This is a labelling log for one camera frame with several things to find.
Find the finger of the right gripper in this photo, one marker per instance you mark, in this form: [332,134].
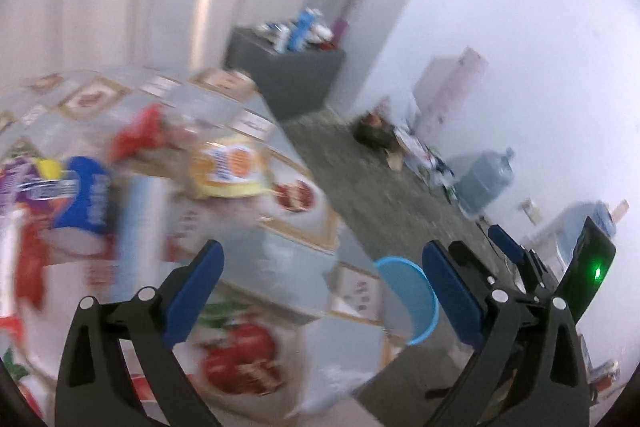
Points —
[468,261]
[520,256]

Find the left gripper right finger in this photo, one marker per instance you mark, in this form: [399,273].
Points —
[526,368]

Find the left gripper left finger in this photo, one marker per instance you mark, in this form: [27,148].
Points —
[94,386]

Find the yellow orange biscuit packet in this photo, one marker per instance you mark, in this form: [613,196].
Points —
[231,167]

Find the purple snack bag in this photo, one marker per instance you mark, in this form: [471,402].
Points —
[31,182]

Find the blue plastic trash basket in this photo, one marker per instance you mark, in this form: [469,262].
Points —
[410,306]

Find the blue water jug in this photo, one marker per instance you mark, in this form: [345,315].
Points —
[486,179]

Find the pink cardboard box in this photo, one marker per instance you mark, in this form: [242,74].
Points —
[443,88]

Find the blue snack packet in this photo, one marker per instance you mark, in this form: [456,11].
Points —
[85,190]

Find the patterned fruit bed quilt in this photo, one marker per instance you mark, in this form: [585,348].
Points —
[293,328]

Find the grey storage cabinet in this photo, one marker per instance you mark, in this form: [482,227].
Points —
[293,83]

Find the red crumpled wrapper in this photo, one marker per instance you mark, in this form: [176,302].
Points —
[147,131]

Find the blue bottle on cabinet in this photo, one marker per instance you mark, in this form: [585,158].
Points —
[299,33]

